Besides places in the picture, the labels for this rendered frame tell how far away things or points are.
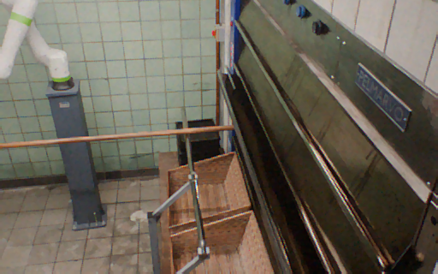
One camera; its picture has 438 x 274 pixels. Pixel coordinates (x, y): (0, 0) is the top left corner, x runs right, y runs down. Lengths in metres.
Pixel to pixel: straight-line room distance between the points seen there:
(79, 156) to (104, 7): 1.12
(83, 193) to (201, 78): 1.32
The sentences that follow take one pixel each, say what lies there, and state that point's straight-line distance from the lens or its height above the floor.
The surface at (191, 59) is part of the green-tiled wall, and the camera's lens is 3.50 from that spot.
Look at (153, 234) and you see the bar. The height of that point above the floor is 0.83.
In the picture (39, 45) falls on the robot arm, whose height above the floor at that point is 1.47.
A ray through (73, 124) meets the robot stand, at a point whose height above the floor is 0.95.
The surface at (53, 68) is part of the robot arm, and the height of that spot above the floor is 1.35.
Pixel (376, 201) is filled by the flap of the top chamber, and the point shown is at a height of 1.79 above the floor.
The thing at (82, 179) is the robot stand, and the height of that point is 0.47.
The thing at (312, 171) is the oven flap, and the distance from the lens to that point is 1.48.
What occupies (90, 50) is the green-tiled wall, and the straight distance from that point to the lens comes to 3.50.
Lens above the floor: 2.43
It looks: 31 degrees down
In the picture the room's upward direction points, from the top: straight up
